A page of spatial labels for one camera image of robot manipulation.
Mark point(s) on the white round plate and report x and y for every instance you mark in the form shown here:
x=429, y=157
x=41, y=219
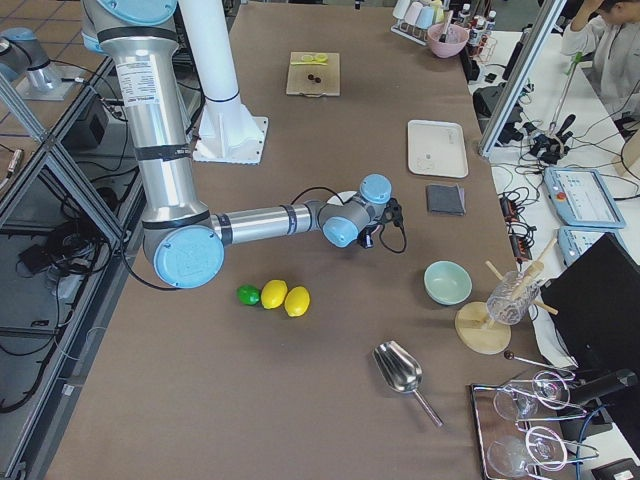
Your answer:
x=341, y=198

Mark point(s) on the clear textured glass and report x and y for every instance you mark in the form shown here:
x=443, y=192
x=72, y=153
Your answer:
x=511, y=298

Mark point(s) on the yellow lemon left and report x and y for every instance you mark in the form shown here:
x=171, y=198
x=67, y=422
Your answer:
x=273, y=293

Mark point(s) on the dark grey folded cloth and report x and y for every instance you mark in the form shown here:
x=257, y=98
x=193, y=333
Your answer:
x=445, y=199

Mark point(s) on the steel scoop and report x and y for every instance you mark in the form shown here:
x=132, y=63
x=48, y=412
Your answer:
x=403, y=374

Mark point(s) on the pink mixing bowl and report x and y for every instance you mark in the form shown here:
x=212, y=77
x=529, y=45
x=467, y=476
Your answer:
x=456, y=39

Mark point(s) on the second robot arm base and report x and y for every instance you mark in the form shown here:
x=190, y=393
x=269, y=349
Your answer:
x=23, y=55

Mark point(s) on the blue teach pendant upper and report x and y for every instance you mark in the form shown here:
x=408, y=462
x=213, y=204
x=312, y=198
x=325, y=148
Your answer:
x=581, y=198

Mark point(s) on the blue teach pendant lower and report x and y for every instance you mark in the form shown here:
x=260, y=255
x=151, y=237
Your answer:
x=575, y=241

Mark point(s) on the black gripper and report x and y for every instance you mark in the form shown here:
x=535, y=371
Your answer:
x=366, y=239

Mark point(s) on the green lime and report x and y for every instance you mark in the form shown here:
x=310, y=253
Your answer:
x=248, y=294

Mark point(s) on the wine glass upper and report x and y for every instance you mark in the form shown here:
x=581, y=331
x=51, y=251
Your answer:
x=523, y=399

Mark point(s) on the wooden cutting board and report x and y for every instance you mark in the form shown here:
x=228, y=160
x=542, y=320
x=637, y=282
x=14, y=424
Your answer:
x=314, y=74

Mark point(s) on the wine glass lower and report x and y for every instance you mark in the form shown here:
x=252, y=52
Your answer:
x=539, y=452

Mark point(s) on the aluminium frame post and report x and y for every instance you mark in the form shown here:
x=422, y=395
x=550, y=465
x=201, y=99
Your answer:
x=534, y=42

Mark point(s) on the metal glass rack tray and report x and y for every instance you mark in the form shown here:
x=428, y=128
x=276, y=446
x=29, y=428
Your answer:
x=490, y=427

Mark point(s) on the person in white hoodie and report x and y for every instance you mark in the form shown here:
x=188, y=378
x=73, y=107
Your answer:
x=609, y=31

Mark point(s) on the pastel cup rack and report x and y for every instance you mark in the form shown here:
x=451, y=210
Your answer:
x=414, y=18

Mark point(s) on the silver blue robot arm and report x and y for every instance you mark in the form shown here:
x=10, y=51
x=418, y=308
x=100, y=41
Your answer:
x=183, y=240

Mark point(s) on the brown headed spoon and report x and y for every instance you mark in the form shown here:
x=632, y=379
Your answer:
x=510, y=355

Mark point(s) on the yellow green citrus squeezer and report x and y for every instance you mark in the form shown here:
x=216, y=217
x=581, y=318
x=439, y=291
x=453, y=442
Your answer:
x=316, y=59

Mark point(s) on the white rectangular tray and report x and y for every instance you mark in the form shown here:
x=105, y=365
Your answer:
x=436, y=148

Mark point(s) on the yellow lemon right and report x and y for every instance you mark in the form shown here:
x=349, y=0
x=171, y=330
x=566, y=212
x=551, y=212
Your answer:
x=297, y=301

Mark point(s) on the yellow lemon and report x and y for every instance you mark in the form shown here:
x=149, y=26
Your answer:
x=273, y=293
x=297, y=301

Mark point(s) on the wooden glass stand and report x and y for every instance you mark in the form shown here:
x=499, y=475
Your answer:
x=483, y=335

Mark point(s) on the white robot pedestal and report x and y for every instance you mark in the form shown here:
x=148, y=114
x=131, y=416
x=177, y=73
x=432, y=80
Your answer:
x=227, y=131

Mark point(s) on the wine glass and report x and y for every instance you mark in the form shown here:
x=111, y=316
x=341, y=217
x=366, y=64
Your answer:
x=523, y=399
x=539, y=452

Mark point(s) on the blue teach pendant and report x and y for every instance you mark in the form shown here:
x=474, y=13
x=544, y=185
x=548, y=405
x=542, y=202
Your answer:
x=581, y=198
x=575, y=241

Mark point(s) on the light green bowl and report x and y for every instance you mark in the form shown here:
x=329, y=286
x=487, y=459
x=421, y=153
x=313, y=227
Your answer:
x=447, y=283

